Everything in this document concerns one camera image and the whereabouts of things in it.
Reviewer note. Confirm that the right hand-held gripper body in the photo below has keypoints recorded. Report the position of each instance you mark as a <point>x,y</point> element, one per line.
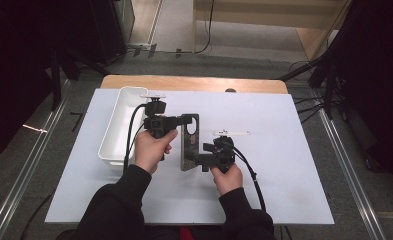
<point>224,151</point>

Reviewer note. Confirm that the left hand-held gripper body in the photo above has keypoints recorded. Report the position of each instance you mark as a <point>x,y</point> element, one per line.
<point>157,123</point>

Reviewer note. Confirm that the patterned phone case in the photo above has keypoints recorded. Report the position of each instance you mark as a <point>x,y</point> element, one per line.
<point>189,146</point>

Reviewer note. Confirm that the white oblong plastic container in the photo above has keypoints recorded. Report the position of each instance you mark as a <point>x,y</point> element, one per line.
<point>120,126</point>

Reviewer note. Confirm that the person's left hand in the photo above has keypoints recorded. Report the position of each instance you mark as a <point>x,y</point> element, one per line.
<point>150,150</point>

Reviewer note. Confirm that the person's right hand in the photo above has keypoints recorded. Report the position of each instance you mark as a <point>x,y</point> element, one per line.
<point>229,181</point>

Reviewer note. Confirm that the wooden table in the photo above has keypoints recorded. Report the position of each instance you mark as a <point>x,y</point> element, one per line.
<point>184,83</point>

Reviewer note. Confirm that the white table sheet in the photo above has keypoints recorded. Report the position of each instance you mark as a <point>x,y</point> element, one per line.
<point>267,166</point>

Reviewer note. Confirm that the small dark round table grommet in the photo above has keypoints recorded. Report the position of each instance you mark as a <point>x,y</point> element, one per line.
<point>230,90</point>

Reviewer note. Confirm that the small black angled floor piece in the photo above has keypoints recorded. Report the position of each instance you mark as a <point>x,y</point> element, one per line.
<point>77,116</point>

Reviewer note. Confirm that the person's black torso clothing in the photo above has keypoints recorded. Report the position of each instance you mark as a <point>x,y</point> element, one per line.
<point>164,233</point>

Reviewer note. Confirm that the light wooden shelf unit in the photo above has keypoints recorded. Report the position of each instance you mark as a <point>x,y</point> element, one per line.
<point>250,16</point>

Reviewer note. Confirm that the black curtain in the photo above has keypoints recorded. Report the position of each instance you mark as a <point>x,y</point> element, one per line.
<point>377,83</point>
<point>17,66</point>

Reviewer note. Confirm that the metal floor rail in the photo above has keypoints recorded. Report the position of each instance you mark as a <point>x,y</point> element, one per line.
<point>347,160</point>
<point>24,176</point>

